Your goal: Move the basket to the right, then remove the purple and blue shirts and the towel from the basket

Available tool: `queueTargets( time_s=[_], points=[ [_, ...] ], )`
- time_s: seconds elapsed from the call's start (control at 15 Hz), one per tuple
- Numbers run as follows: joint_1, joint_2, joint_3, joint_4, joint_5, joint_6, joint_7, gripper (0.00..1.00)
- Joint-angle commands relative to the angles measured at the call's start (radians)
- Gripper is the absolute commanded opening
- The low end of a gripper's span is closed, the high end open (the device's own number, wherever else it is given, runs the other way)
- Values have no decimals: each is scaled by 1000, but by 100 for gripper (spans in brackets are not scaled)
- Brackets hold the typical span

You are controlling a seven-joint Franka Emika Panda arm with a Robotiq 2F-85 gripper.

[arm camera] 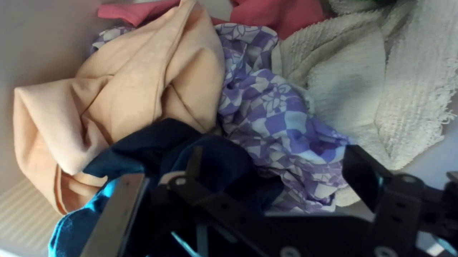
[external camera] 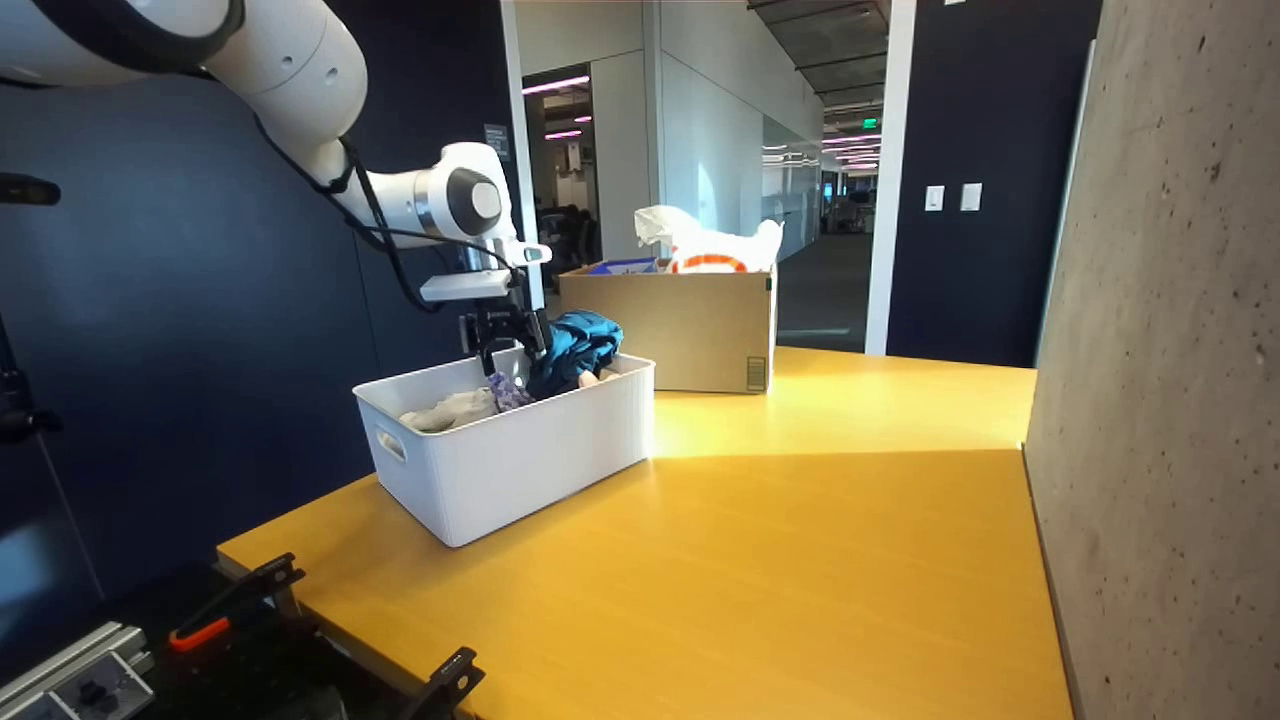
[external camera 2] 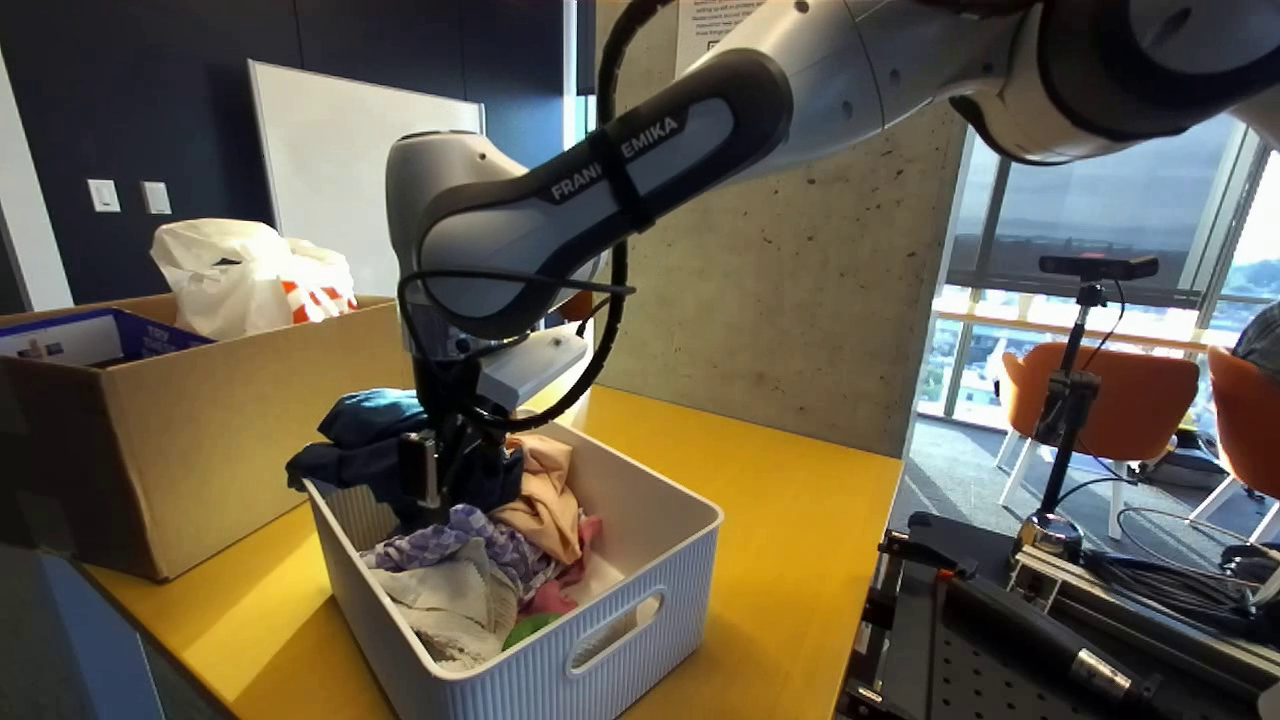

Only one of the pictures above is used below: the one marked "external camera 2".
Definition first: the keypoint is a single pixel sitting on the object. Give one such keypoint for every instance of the dark blue shirt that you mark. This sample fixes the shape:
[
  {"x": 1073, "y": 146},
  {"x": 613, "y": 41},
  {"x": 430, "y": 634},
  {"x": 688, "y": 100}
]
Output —
[{"x": 354, "y": 447}]

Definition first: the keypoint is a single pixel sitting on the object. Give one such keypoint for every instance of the white ribbed plastic basket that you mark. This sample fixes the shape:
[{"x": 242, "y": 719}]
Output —
[{"x": 627, "y": 562}]

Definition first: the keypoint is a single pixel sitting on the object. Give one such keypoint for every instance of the paper sign with QR code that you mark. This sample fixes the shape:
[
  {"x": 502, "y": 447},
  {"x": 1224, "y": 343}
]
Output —
[{"x": 704, "y": 19}]

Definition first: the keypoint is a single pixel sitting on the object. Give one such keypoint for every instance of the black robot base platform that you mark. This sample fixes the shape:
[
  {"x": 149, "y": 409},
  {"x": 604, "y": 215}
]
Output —
[{"x": 1013, "y": 642}]

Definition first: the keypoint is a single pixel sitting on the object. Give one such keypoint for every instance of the black camera on tripod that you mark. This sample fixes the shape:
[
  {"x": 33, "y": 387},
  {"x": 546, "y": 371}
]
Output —
[{"x": 1100, "y": 264}]

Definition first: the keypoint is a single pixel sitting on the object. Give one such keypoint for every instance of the green cloth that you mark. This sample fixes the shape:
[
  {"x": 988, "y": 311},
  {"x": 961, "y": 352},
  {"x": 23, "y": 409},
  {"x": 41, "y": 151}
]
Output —
[{"x": 531, "y": 629}]

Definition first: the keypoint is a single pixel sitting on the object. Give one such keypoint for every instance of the purple patterned shirt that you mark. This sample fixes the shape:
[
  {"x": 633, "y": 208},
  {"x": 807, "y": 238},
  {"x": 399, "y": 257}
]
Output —
[{"x": 465, "y": 540}]

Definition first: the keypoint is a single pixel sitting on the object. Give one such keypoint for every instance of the peach beige cloth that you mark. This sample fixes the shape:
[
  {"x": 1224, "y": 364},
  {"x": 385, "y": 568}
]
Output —
[{"x": 554, "y": 486}]

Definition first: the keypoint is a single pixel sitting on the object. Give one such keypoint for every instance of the black tripod stand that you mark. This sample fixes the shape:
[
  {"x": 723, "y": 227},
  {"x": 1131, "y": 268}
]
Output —
[{"x": 1067, "y": 403}]

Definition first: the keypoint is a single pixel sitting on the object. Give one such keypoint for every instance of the blue printed carton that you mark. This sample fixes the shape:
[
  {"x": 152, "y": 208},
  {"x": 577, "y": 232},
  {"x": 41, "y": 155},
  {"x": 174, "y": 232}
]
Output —
[{"x": 80, "y": 343}]

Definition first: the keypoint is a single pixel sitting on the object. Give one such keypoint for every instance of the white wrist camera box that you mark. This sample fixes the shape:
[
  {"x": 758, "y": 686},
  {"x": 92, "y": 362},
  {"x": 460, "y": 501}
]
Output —
[{"x": 541, "y": 362}]

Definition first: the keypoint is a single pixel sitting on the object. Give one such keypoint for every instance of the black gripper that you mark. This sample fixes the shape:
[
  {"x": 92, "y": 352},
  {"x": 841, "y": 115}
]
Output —
[{"x": 465, "y": 412}]

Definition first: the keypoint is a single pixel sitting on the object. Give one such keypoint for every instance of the brown cardboard box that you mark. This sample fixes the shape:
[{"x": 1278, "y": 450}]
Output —
[{"x": 202, "y": 442}]

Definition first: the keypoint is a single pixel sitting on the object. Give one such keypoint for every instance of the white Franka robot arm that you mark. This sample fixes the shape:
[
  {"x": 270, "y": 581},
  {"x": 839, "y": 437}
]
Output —
[{"x": 747, "y": 122}]

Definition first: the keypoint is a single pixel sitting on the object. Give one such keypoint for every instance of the orange chair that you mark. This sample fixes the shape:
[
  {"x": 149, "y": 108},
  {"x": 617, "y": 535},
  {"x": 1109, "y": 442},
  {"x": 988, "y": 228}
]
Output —
[
  {"x": 1245, "y": 412},
  {"x": 1134, "y": 403}
]

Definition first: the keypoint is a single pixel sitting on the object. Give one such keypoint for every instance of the grey concrete pillar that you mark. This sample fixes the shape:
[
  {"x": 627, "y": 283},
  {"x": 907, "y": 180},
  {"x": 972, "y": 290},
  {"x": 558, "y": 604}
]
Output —
[{"x": 802, "y": 293}]

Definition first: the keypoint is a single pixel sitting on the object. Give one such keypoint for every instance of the white board panel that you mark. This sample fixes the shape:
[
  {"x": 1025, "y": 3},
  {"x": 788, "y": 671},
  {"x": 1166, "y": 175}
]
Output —
[{"x": 332, "y": 175}]

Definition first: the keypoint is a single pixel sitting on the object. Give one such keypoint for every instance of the white plastic bag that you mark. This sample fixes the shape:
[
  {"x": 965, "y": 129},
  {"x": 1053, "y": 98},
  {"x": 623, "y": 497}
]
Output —
[{"x": 226, "y": 274}]

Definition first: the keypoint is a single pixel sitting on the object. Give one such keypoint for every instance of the white wall switch plate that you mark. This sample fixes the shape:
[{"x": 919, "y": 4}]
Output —
[
  {"x": 157, "y": 196},
  {"x": 100, "y": 192}
]

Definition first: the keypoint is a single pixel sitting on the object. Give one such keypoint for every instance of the dark blue furniture piece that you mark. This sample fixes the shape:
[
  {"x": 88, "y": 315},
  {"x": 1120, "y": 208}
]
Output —
[{"x": 53, "y": 642}]

